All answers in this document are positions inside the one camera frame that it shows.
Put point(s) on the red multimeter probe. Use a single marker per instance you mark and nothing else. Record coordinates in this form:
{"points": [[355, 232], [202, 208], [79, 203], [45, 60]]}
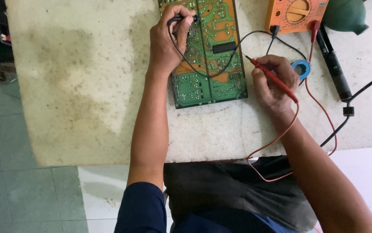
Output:
{"points": [[265, 69]]}

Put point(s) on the grey shorts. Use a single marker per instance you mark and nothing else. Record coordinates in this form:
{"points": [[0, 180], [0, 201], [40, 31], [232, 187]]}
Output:
{"points": [[224, 191]]}

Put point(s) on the dark blue shirt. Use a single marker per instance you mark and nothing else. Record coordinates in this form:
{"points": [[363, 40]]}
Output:
{"points": [[140, 210]]}

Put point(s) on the white stained foam mat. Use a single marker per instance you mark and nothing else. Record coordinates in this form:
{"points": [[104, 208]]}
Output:
{"points": [[82, 81]]}

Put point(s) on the black multimeter probe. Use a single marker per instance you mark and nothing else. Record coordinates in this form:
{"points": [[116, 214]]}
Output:
{"points": [[196, 18]]}

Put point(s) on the green and orange circuit board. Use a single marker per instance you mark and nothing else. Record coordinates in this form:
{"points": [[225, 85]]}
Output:
{"points": [[218, 35]]}

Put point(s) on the person's right hand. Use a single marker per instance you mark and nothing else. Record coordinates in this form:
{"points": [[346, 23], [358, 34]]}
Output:
{"points": [[275, 92]]}

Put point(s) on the black soldering iron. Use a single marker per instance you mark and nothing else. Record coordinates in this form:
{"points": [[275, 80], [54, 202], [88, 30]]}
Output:
{"points": [[336, 69]]}

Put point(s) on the person's left hand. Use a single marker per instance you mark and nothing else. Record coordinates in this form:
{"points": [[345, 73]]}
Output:
{"points": [[163, 45]]}

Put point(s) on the orange multimeter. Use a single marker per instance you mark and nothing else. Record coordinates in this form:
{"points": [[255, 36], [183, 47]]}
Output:
{"points": [[286, 16]]}

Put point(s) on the green rubber blower bulb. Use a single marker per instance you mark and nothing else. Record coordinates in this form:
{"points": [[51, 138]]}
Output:
{"points": [[344, 14]]}

